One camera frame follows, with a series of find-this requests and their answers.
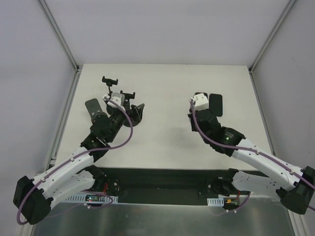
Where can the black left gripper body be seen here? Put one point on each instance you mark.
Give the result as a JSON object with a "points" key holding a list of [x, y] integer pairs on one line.
{"points": [[128, 114]]}

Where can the aluminium frame rail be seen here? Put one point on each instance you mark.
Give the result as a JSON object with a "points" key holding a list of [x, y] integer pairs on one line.
{"points": [[58, 33], [272, 34]]}

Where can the white slotted cable duct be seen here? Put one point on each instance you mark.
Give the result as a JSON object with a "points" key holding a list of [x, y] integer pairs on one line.
{"points": [[222, 201], [91, 199]]}

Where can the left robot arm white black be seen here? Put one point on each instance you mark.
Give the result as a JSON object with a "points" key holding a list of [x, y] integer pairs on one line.
{"points": [[36, 197]]}

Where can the black round-base phone stand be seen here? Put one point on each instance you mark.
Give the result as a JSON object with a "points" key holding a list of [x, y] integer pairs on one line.
{"points": [[127, 105], [109, 83]]}

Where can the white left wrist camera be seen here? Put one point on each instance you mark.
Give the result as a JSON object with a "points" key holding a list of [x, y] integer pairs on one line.
{"points": [[114, 99]]}

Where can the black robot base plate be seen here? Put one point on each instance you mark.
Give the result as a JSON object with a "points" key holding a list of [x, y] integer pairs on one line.
{"points": [[161, 186]]}

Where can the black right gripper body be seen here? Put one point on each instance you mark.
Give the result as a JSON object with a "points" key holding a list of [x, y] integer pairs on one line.
{"points": [[205, 114]]}

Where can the small metal folding phone stand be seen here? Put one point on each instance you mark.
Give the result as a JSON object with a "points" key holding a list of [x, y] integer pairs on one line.
{"points": [[94, 109]]}

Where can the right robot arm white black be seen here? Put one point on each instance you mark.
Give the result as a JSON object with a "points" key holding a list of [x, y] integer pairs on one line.
{"points": [[292, 185]]}

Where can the aluminium frame rail left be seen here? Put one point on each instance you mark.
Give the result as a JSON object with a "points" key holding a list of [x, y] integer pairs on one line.
{"points": [[58, 33]]}

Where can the aluminium frame rail right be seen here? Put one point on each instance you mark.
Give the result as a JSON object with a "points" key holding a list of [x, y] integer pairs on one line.
{"points": [[272, 34]]}

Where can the white slotted cable duct right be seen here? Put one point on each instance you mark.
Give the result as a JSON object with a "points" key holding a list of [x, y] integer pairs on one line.
{"points": [[222, 201]]}

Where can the white slotted cable duct left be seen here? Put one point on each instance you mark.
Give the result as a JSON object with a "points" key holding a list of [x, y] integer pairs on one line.
{"points": [[91, 199]]}

